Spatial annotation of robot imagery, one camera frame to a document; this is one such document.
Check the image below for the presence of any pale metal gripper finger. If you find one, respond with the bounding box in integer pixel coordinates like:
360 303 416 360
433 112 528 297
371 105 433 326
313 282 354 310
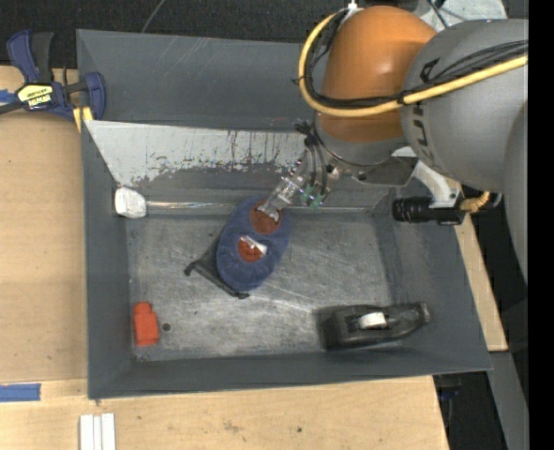
269 186 307 220
256 175 297 215

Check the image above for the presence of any black cylinder on white bracket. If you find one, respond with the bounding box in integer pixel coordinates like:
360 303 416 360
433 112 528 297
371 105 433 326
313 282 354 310
392 157 466 227

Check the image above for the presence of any blue fuzzy slipper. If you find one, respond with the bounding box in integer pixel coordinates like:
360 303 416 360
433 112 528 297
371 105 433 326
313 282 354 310
231 195 293 248
216 232 288 293

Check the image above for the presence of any black tape dispenser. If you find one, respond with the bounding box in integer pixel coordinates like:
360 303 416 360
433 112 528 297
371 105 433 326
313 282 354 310
320 301 431 351

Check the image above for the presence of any grey metal bin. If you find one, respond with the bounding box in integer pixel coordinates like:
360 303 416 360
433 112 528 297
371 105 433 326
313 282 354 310
74 28 494 400

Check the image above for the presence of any white plastic object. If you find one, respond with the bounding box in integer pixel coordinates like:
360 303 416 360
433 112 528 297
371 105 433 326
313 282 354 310
113 186 148 219

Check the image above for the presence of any red-orange small block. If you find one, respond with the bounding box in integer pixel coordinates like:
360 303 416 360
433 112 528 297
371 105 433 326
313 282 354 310
132 301 160 347

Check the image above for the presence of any black flat plastic object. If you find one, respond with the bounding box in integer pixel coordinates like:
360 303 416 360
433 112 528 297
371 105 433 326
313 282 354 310
184 240 251 301

